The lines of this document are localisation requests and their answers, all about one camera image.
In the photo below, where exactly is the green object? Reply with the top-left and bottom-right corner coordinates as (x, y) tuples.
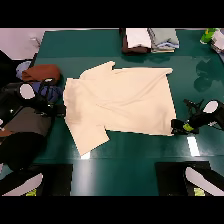
(199, 28), (218, 45)

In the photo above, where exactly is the grey-green garment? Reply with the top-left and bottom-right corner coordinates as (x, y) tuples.
(147, 28), (180, 48)

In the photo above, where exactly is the cream T-shirt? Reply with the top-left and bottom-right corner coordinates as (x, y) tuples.
(62, 60), (177, 157)

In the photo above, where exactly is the rust-brown garment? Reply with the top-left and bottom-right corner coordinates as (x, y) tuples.
(21, 63), (62, 84)

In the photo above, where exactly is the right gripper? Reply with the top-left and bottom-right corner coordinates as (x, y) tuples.
(170, 117), (200, 136)

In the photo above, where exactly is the black garment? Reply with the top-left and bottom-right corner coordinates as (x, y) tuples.
(0, 131), (46, 173)

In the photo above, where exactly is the orange-brown garment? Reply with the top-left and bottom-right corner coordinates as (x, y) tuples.
(0, 128), (14, 138)

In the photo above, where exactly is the pale garment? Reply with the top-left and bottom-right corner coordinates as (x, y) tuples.
(209, 29), (224, 54)

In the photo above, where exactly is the grey garment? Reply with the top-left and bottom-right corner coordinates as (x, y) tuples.
(4, 106), (54, 138)

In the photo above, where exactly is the light blue garment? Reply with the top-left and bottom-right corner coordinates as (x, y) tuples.
(153, 41), (180, 52)

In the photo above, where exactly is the white garment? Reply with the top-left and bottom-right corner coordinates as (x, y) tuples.
(125, 28), (153, 50)

